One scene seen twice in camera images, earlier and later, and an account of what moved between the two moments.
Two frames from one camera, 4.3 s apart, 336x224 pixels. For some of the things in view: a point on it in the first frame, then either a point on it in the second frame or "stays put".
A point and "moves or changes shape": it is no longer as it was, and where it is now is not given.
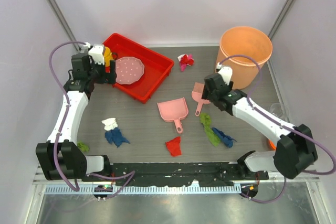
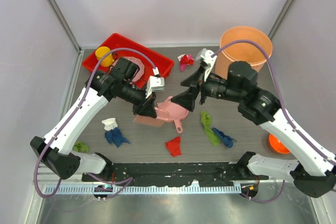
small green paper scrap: (83, 147) stays put
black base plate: (208, 174) stays put
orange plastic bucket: (247, 41) stays put
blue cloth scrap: (114, 136) stays put
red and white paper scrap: (185, 60) stays put
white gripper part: (97, 52) → (155, 83)
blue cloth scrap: (227, 140) stays put
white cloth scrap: (109, 124) stays put
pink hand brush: (197, 95) moves or changes shape
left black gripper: (111, 76) → (146, 106)
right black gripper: (206, 94) → (187, 98)
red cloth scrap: (174, 146) stays put
